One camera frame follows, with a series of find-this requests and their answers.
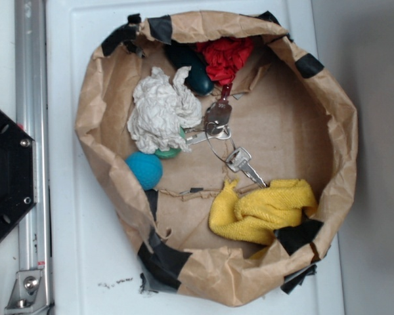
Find aluminium frame rail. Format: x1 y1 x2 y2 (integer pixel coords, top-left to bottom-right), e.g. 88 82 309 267
14 1 55 314

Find yellow cloth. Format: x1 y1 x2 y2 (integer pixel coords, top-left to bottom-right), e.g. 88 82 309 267
208 179 318 259

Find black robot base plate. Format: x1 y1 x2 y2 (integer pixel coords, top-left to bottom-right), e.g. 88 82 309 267
0 110 36 243

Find silver key with ring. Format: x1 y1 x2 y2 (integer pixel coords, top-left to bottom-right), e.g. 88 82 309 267
226 147 267 188

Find metal corner bracket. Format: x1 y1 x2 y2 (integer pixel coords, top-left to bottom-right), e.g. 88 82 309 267
4 270 47 314

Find red key tag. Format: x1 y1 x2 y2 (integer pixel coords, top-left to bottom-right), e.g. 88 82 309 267
220 83 232 102

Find brown paper bag bin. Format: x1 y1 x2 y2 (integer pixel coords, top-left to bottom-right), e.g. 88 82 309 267
75 10 358 306

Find dark green oval object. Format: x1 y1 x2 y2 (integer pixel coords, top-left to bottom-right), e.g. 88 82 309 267
165 44 214 96

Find blue ball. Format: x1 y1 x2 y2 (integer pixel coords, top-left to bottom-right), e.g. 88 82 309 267
125 152 163 190

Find silver key bunch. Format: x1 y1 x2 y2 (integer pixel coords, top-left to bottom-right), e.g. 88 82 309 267
186 100 232 145

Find white crumpled cloth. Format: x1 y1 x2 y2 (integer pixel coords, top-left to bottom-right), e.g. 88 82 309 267
127 66 202 154

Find white tray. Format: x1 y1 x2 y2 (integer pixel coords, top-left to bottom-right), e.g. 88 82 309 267
45 1 344 314

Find green round object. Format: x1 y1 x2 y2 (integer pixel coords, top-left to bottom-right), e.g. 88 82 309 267
154 127 186 159

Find red crumpled cloth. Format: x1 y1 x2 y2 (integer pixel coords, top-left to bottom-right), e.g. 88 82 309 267
196 37 254 85

